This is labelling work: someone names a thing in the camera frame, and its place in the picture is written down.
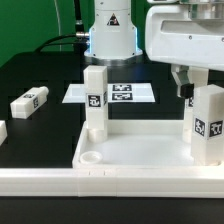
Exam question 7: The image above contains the white desk top tray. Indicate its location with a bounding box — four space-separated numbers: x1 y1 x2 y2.
72 120 224 169

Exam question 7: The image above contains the white block left edge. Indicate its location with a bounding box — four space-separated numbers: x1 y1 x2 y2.
0 120 7 146

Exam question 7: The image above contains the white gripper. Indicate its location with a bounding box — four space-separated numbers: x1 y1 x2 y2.
145 0 224 98

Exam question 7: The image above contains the black cable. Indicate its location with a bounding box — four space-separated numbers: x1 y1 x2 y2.
34 31 90 54

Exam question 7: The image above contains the white front rail fence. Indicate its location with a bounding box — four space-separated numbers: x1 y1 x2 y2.
0 166 224 198

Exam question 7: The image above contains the white marker base plate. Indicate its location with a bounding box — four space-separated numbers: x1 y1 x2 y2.
63 83 155 103

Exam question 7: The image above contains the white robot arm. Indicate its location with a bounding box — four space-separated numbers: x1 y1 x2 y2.
85 0 224 89

